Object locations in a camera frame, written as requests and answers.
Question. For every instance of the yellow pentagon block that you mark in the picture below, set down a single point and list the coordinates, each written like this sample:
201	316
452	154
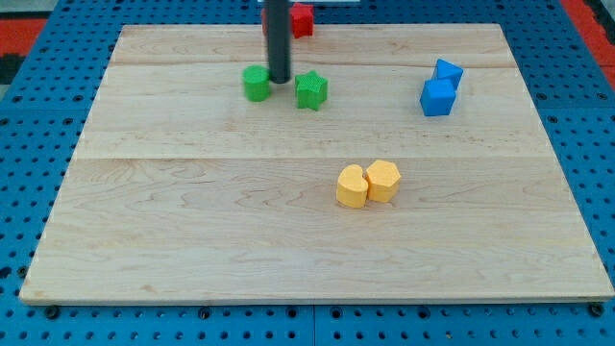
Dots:
383	178

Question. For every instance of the red block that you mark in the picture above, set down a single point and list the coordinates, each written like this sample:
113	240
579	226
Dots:
295	17

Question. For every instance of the blue triangle block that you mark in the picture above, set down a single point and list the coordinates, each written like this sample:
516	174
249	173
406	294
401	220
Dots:
445	70

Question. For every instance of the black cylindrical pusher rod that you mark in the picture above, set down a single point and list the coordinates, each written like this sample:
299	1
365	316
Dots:
279	52

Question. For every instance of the green star block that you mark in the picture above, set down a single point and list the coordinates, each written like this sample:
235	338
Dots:
311	90

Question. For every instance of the yellow heart block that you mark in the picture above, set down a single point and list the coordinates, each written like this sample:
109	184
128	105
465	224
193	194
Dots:
352	187

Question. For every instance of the light wooden board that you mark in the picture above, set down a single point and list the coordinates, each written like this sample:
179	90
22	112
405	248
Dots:
181	192

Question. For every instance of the green cylinder block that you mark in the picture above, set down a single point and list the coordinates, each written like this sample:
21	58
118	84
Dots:
255	80

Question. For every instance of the blue cube block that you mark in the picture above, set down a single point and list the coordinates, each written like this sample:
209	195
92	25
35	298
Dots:
437	97

